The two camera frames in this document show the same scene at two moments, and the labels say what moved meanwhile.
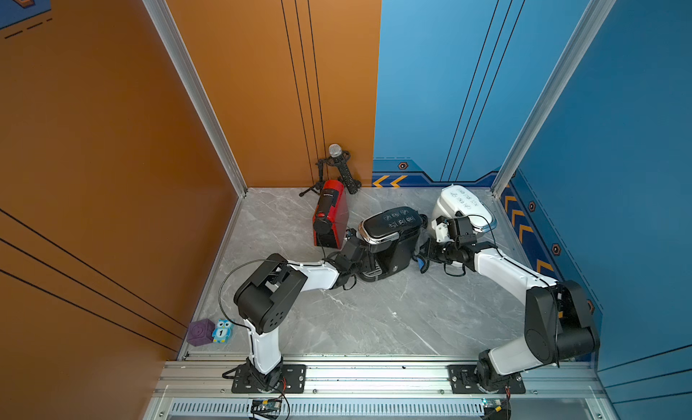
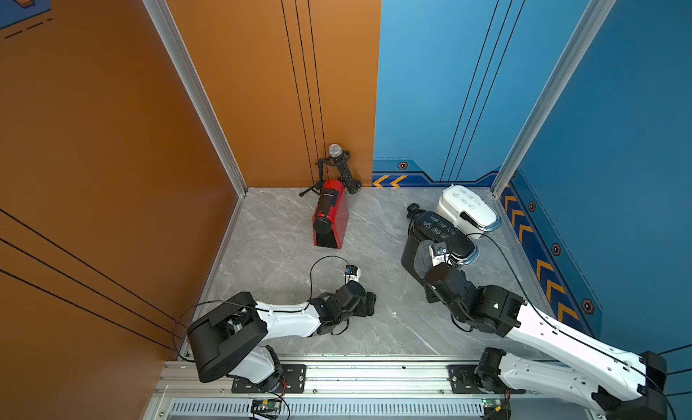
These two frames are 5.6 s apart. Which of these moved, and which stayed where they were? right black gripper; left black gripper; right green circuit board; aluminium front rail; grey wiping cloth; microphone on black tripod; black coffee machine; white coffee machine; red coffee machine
Moved: right black gripper; black coffee machine; left black gripper
Stayed: grey wiping cloth; white coffee machine; aluminium front rail; microphone on black tripod; red coffee machine; right green circuit board
